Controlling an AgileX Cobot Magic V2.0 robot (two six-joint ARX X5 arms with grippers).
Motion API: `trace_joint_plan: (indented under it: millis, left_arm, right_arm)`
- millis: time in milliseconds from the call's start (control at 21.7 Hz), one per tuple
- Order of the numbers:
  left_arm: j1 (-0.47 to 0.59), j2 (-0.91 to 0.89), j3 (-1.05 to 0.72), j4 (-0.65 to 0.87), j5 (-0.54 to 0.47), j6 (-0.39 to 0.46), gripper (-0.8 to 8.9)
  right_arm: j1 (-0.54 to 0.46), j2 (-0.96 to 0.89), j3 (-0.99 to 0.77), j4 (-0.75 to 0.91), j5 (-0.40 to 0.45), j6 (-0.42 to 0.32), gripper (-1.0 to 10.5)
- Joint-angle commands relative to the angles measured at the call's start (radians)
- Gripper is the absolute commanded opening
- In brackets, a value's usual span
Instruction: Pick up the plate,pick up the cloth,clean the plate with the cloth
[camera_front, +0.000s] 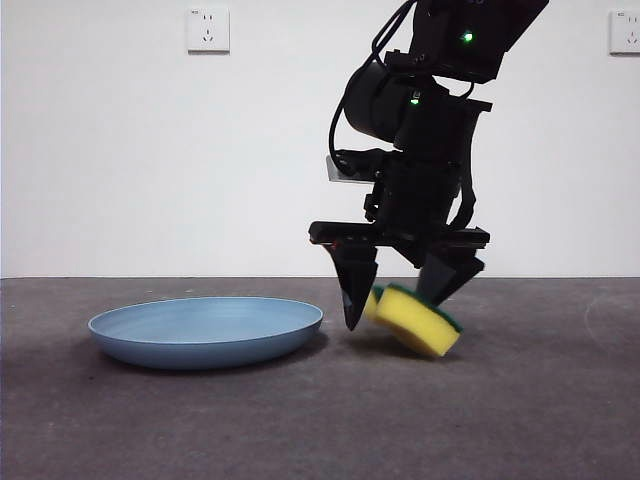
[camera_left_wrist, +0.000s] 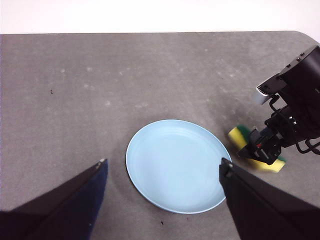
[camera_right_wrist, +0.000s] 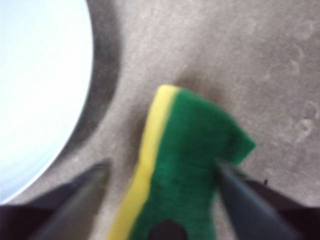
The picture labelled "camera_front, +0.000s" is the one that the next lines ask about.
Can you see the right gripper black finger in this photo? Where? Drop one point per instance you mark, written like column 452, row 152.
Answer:
column 356, row 280
column 445, row 277

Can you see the yellow sponge with green pad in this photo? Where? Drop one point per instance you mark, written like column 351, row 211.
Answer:
column 415, row 320

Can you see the blue round plate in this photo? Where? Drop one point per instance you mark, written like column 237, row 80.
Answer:
column 200, row 340

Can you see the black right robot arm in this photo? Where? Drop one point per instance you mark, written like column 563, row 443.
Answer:
column 450, row 50

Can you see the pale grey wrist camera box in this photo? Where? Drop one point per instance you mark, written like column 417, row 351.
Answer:
column 334, row 172

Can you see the white wall socket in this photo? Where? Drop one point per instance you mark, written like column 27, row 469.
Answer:
column 625, row 32
column 209, row 30

